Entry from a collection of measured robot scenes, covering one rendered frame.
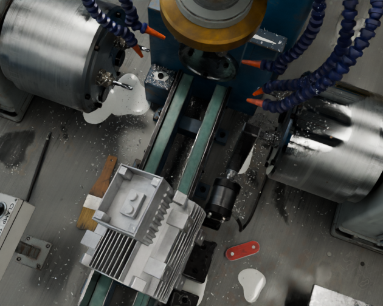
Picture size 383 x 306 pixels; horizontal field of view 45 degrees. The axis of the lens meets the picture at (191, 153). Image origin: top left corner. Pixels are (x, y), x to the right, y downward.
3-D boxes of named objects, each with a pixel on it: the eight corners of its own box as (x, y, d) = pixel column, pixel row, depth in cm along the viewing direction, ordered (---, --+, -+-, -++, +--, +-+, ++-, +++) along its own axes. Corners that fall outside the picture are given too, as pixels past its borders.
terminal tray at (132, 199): (134, 177, 97) (119, 162, 91) (177, 192, 92) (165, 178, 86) (107, 229, 93) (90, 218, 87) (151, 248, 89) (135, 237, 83)
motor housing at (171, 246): (146, 198, 112) (110, 164, 96) (216, 223, 103) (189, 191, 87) (107, 276, 106) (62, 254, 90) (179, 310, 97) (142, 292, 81)
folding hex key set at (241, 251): (255, 240, 119) (257, 238, 117) (260, 252, 118) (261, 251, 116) (223, 250, 117) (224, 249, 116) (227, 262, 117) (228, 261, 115)
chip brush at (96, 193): (104, 153, 124) (104, 152, 123) (122, 159, 123) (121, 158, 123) (75, 227, 117) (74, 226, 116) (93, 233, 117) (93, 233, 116)
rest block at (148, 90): (153, 82, 131) (152, 61, 119) (176, 90, 130) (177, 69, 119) (145, 100, 129) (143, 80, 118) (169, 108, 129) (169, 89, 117)
